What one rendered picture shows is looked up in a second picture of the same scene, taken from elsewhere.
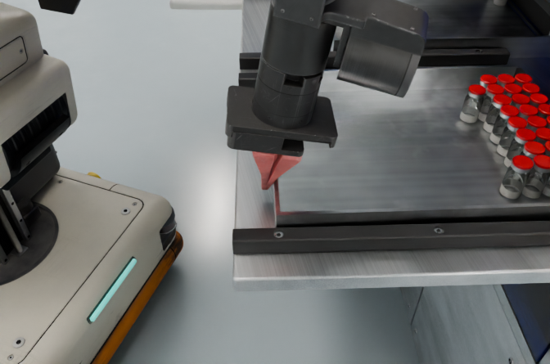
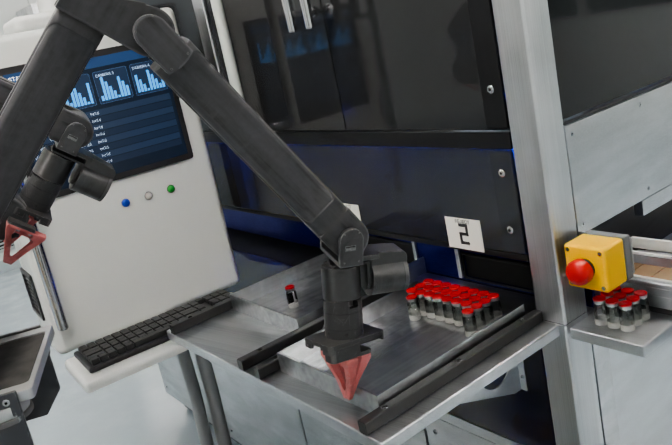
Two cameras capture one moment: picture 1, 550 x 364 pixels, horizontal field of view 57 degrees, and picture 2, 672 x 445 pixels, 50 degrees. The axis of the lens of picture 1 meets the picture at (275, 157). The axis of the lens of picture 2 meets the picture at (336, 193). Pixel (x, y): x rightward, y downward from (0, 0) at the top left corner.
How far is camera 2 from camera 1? 0.70 m
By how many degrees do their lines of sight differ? 40
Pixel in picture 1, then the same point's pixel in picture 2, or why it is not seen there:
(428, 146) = (410, 340)
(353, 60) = (379, 277)
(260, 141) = (349, 351)
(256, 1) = (195, 335)
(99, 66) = not seen: outside the picture
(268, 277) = (398, 431)
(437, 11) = not seen: hidden behind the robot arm
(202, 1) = (119, 371)
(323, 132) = (375, 331)
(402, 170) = (409, 356)
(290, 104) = (356, 319)
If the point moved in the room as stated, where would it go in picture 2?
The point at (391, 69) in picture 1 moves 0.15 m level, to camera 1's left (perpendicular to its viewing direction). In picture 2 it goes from (398, 273) to (315, 312)
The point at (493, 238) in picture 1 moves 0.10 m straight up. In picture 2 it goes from (485, 350) to (475, 291)
